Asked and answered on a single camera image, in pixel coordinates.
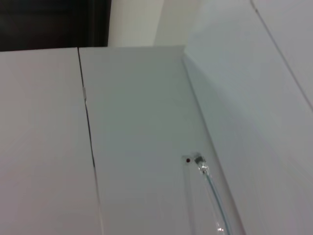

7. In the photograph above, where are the clear plastic glasses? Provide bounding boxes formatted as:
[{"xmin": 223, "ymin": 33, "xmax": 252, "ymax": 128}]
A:
[{"xmin": 181, "ymin": 152, "xmax": 233, "ymax": 235}]

